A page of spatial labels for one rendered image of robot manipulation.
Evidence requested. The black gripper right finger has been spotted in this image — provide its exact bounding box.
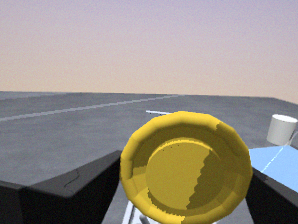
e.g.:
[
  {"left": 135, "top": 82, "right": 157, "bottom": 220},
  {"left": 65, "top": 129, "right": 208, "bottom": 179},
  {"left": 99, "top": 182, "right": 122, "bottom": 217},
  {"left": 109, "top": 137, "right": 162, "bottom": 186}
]
[{"left": 245, "top": 167, "right": 298, "bottom": 224}]

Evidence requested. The white cylinder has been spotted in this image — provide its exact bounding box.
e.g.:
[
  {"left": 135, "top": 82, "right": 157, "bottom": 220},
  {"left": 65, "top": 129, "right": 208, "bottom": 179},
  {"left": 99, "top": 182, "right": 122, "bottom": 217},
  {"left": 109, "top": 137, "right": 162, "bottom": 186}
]
[{"left": 266, "top": 115, "right": 297, "bottom": 146}]

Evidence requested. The yellow round plate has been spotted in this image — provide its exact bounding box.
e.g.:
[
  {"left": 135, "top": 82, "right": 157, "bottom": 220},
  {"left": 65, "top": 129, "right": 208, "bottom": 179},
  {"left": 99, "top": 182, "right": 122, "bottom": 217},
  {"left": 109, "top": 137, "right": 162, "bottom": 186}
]
[{"left": 119, "top": 111, "right": 253, "bottom": 224}]

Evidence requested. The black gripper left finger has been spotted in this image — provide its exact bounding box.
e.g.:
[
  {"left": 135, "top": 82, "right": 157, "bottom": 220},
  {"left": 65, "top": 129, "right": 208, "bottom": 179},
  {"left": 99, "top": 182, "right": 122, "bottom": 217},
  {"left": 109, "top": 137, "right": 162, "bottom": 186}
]
[{"left": 0, "top": 150, "right": 123, "bottom": 224}]

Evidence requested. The light blue square mat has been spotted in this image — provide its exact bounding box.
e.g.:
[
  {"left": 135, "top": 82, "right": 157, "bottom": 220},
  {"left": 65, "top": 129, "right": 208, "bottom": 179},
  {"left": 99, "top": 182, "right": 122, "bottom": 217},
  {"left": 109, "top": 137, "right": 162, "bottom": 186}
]
[{"left": 248, "top": 145, "right": 298, "bottom": 192}]

